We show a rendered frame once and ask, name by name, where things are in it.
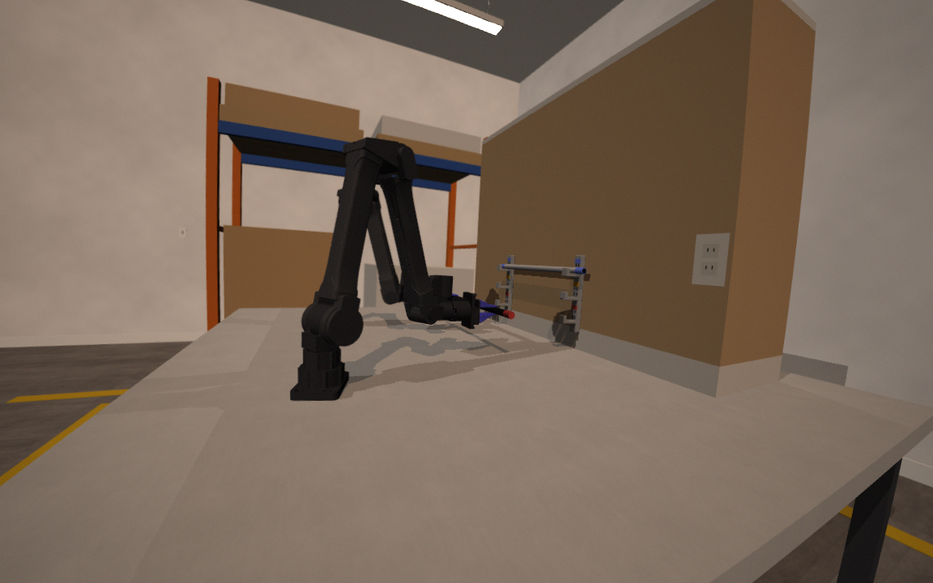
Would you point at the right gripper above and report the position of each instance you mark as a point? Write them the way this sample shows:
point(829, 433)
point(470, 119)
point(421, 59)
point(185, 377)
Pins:
point(469, 310)

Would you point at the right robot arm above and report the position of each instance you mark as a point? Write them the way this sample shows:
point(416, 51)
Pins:
point(330, 324)

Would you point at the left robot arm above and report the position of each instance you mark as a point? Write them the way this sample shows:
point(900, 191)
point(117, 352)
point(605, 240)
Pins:
point(381, 250)

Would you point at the black bar with red ends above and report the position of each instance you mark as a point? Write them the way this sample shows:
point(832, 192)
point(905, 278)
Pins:
point(501, 312)

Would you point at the grey metal bar with blue ends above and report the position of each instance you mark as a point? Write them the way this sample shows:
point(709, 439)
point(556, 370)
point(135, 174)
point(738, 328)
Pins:
point(573, 270)

